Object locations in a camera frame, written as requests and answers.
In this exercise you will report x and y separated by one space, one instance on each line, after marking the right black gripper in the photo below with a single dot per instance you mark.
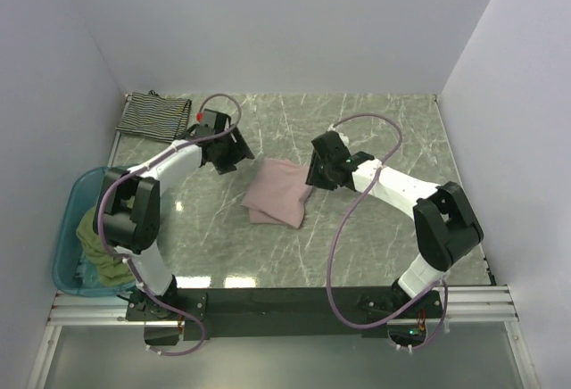
313 178

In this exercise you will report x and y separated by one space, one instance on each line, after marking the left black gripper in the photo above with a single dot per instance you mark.
240 152

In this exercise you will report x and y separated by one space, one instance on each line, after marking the pink tank top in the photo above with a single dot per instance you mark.
278 194

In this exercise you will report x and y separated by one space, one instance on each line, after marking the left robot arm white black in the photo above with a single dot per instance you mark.
128 212

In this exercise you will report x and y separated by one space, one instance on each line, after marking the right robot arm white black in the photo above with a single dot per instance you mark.
445 223

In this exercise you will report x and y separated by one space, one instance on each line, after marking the striped folded tank top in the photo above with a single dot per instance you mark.
154 117

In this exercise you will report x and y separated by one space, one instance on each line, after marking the green tank top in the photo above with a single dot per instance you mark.
110 271

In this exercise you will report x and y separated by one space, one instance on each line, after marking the black base beam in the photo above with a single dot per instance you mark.
242 312

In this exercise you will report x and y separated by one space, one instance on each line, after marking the blue plastic basket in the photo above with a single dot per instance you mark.
72 272

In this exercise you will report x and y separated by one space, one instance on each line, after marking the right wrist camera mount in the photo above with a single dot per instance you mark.
341 135

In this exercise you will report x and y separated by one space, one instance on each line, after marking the aluminium rail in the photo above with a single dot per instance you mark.
71 311

